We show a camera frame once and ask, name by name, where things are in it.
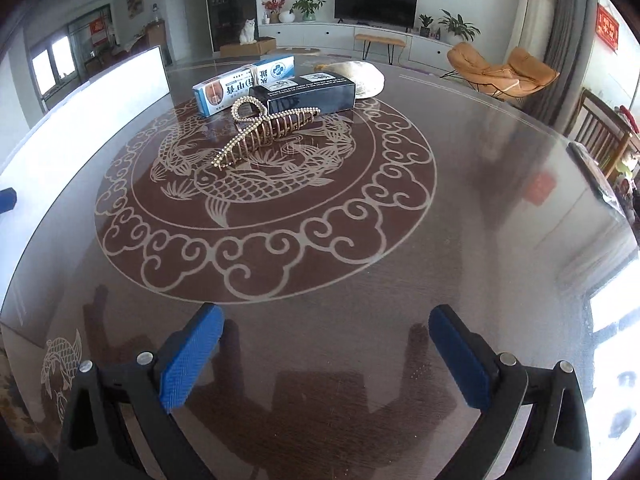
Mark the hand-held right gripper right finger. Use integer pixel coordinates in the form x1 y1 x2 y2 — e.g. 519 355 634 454
428 304 587 480

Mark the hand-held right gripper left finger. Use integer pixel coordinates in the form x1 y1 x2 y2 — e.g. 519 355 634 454
59 302 226 480

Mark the pearl hair claw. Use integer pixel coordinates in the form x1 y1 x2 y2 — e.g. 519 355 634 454
211 96 322 170

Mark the patterned brown desktop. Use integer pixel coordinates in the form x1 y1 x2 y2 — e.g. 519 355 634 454
0 50 640 480

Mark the blue toothpaste box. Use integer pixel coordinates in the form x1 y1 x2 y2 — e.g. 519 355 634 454
193 57 296 119

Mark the wooden chair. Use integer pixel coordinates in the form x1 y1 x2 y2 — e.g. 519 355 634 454
565 87 633 171

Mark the black rectangular box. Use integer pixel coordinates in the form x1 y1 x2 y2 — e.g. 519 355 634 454
248 72 357 117

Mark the cardboard box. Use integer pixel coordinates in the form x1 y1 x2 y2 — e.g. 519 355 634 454
220 36 277 57

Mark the orange lounge chair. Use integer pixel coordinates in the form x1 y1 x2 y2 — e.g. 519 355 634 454
440 41 561 98

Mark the white round pouch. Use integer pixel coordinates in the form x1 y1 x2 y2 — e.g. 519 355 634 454
312 60 386 99

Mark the dark glass cabinet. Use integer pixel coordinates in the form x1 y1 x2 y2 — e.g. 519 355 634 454
205 0 258 53

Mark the red flower vase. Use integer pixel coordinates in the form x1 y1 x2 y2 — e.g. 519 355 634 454
262 0 290 23

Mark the wooden bench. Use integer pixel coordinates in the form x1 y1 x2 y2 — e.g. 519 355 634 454
355 33 407 65

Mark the large green potted plant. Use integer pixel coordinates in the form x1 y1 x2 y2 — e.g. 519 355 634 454
439 8 481 43

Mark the white tv cabinet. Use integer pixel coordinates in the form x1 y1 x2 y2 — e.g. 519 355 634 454
257 20 461 63

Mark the beige curtain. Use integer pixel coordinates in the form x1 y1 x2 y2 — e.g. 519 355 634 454
505 0 558 81

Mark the grey curtain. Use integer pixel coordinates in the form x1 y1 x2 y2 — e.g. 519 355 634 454
542 0 601 126

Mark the leafy potted plant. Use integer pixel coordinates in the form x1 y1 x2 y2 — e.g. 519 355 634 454
291 0 327 22

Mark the black television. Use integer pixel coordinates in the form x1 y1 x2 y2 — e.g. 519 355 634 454
334 0 419 28

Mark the red wall decoration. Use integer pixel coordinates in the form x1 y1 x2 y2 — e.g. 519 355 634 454
596 2 621 52

